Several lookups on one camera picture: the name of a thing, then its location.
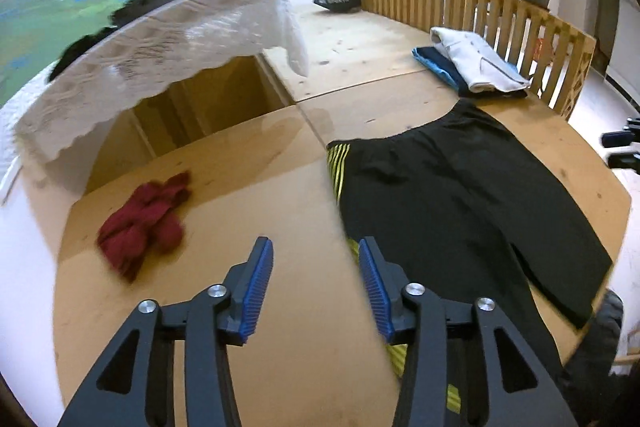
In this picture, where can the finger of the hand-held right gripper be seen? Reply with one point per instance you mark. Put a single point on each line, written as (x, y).
(622, 149)

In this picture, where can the pile of black clothes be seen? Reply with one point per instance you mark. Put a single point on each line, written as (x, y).
(120, 14)

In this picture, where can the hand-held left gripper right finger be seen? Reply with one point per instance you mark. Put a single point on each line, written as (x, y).
(375, 282)

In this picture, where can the white folded garment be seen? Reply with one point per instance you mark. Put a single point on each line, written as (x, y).
(480, 57)

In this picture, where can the white lace tablecloth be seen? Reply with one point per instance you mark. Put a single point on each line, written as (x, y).
(155, 57)

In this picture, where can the blue folded garment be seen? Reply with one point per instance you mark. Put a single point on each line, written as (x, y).
(440, 64)

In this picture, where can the black shorts with yellow stripes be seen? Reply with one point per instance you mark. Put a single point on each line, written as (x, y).
(465, 202)

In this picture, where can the dark red crumpled cloth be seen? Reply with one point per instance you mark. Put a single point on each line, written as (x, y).
(142, 229)

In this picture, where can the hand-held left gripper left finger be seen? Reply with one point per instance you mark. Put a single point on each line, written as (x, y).
(256, 279)

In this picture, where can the wooden slat fence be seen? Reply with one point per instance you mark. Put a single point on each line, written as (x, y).
(505, 27)

